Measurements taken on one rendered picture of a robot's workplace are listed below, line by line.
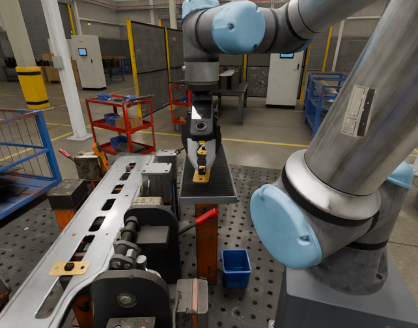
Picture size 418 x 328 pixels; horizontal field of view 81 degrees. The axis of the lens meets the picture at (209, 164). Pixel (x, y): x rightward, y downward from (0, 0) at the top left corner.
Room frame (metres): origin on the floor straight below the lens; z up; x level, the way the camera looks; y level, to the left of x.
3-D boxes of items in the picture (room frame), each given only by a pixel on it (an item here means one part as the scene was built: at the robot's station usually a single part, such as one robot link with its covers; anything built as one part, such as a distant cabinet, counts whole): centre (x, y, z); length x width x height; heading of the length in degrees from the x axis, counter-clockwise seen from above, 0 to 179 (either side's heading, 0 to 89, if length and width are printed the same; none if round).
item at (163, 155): (1.02, 0.19, 0.88); 0.11 x 0.10 x 0.36; 92
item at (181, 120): (4.91, 0.39, 0.49); 0.81 x 0.46 x 0.97; 153
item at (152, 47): (6.72, 1.04, 1.00); 3.44 x 0.14 x 2.00; 165
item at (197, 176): (0.54, 0.02, 1.20); 0.08 x 0.04 x 0.01; 176
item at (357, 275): (0.35, -0.26, 1.15); 0.15 x 0.15 x 0.10
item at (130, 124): (3.23, 1.16, 0.49); 0.81 x 0.47 x 0.97; 59
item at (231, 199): (0.67, 0.01, 1.16); 0.37 x 0.14 x 0.02; 2
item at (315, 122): (4.71, -2.41, 0.47); 1.20 x 0.80 x 0.95; 167
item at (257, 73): (7.91, -1.09, 1.00); 3.64 x 0.14 x 2.00; 75
